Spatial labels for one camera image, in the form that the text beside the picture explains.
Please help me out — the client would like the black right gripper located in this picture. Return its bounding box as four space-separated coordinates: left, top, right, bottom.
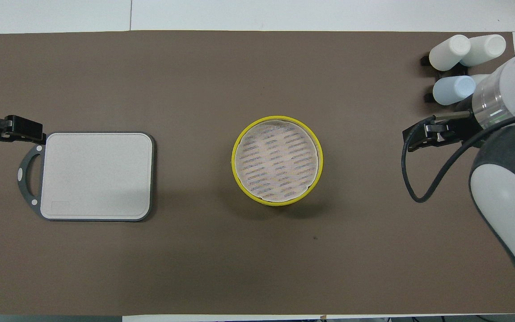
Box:
403 117 477 153

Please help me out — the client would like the yellow paper-lined bowl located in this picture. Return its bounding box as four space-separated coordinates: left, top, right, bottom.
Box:
232 116 323 203

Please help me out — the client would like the yellow steamer basket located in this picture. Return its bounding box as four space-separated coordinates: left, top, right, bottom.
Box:
239 179 324 207

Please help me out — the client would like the light blue plastic cup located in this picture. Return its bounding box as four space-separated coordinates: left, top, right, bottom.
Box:
432 75 477 106

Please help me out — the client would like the brown table mat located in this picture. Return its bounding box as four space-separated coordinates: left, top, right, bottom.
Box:
0 30 515 316

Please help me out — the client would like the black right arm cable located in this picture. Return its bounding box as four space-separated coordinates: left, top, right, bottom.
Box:
401 111 515 203

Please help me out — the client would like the white cutting board, grey frame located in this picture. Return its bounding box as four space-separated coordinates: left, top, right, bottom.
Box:
17 132 155 222

